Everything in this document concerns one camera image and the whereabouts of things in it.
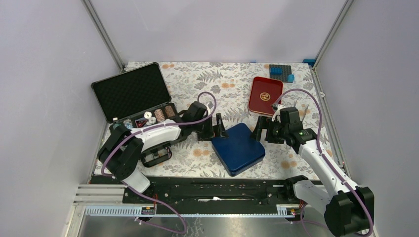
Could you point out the blue corner bracket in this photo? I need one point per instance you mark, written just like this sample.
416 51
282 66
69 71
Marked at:
310 62

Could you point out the floral tablecloth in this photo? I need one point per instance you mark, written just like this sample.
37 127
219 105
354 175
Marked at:
230 83

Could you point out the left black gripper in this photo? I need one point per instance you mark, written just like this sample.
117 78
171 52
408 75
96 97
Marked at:
209 135

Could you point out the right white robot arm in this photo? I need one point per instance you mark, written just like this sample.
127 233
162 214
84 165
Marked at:
347 208

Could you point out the grey lego baseplate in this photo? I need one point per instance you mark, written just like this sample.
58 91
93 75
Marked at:
279 72

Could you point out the red square tray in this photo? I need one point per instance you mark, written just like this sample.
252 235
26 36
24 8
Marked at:
264 92

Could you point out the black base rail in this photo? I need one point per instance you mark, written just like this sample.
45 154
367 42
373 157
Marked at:
222 196

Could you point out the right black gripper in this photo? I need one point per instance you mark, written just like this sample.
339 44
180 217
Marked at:
264 122

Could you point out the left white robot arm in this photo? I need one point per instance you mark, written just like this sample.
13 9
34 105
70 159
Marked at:
125 148

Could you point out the blue tin lid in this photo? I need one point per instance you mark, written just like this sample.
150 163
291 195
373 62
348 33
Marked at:
239 151

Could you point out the red triangle card box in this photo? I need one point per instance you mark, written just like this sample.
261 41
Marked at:
140 122

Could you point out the black poker chip case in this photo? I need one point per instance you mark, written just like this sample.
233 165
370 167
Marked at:
131 95

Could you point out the blue lego brick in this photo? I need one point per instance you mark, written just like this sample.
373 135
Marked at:
290 78

